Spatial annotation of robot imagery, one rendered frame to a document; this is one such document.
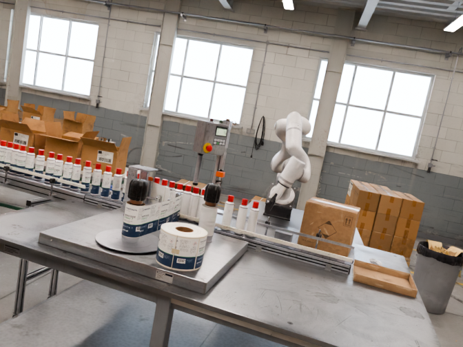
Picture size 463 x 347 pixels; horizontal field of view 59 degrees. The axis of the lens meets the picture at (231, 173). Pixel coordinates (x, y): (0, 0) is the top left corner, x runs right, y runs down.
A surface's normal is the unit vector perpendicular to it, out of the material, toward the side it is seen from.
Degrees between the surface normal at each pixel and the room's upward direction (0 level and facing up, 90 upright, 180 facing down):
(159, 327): 90
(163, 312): 90
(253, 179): 90
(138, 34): 90
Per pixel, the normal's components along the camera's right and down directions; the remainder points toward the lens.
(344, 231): -0.36, 0.07
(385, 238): -0.13, 0.07
